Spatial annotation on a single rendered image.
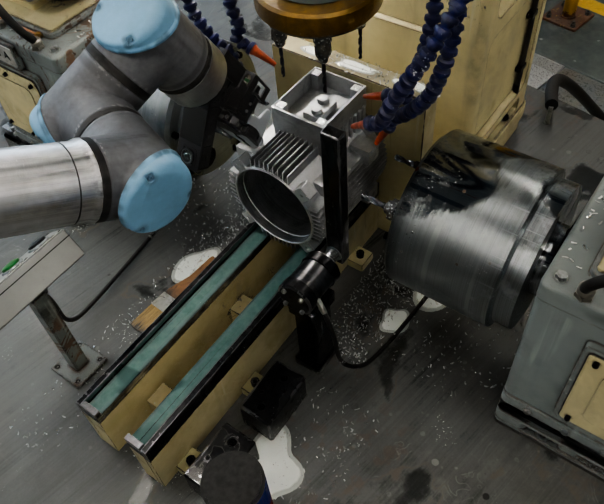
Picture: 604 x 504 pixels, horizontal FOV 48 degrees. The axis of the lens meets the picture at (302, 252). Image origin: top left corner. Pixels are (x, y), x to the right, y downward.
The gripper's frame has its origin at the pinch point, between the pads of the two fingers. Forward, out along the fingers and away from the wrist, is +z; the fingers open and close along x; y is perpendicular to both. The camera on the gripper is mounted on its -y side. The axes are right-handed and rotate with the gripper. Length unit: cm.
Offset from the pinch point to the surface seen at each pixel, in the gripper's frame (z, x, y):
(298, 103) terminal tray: 2.8, -2.1, 9.7
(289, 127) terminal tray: -0.2, -4.5, 4.9
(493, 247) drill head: -3.9, -41.7, 0.1
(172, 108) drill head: -3.1, 15.0, -0.4
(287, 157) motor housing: -0.9, -7.1, 0.3
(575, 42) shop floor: 201, 5, 131
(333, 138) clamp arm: -16.9, -20.3, 2.3
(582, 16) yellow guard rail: 210, 9, 147
